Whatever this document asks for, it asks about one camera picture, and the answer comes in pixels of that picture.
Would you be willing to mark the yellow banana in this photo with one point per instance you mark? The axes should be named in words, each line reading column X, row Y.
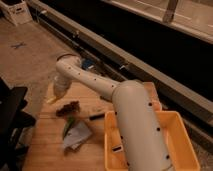
column 51, row 100

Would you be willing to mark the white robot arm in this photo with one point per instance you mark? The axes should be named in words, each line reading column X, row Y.
column 141, row 134

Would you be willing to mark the blue power device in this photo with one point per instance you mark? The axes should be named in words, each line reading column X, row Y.
column 87, row 64

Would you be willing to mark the green chili pepper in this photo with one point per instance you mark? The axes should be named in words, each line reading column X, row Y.
column 68, row 125

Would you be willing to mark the grey folded cloth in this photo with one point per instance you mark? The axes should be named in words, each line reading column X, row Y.
column 76, row 136

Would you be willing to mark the white dish brush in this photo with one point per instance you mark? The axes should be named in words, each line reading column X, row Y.
column 117, row 148

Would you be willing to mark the black chair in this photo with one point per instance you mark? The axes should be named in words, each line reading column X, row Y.
column 12, row 121

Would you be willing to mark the yellow plastic bin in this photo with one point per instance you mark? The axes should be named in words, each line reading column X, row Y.
column 175, row 134

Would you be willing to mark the white cardboard box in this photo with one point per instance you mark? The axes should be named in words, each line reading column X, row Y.
column 17, row 13

